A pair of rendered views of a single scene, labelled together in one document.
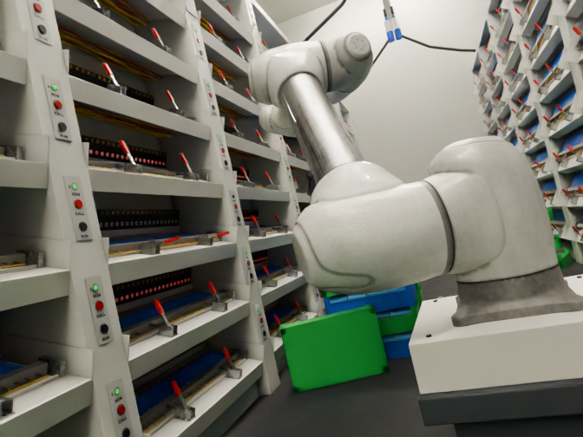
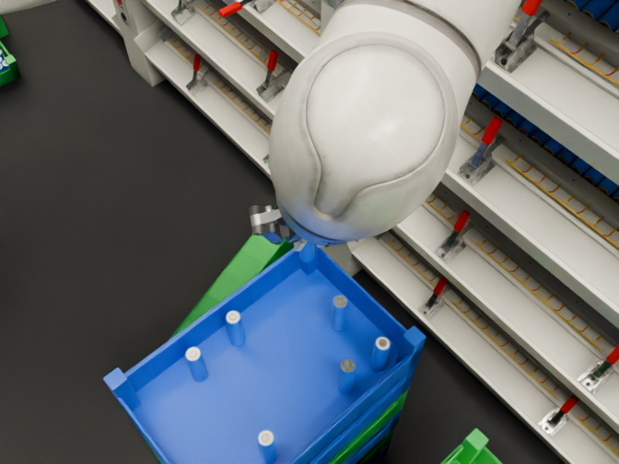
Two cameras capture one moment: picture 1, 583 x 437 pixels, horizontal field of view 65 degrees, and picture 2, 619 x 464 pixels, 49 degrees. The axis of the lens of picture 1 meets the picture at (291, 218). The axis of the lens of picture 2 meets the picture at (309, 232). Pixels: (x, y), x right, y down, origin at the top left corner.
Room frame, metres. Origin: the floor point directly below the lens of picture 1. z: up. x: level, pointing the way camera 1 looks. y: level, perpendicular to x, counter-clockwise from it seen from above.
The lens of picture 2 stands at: (1.85, -0.45, 1.19)
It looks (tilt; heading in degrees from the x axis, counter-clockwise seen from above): 57 degrees down; 122
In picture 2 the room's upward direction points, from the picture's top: straight up
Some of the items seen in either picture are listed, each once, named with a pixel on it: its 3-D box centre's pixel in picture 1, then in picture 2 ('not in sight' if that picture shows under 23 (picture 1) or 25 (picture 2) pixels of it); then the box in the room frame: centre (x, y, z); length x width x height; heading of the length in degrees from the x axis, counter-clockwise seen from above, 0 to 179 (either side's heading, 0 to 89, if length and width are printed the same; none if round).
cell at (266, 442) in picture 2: not in sight; (267, 446); (1.70, -0.29, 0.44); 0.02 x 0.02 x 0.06
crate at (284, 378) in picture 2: not in sight; (269, 370); (1.65, -0.22, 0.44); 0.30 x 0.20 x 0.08; 74
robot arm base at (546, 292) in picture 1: (508, 286); not in sight; (0.76, -0.32, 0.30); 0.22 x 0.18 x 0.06; 158
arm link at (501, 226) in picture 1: (481, 206); not in sight; (0.75, -0.31, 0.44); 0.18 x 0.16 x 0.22; 95
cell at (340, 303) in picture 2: not in sight; (339, 313); (1.68, -0.11, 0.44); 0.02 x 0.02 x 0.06
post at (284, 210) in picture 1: (265, 163); not in sight; (2.21, 0.06, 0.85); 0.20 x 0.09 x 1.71; 73
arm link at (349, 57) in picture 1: (347, 61); not in sight; (1.16, -0.23, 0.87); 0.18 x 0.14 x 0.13; 5
